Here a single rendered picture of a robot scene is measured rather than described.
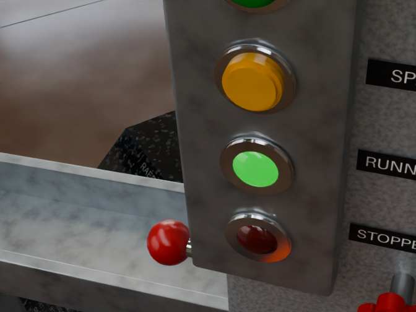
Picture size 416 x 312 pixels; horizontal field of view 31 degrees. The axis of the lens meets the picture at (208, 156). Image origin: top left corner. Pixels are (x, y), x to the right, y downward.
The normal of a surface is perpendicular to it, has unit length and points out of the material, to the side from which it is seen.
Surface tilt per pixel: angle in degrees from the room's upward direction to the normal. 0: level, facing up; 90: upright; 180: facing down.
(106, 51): 0
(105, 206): 90
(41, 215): 2
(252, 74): 90
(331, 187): 90
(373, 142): 90
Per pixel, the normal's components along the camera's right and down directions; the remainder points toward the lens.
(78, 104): -0.06, -0.73
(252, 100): -0.32, 0.66
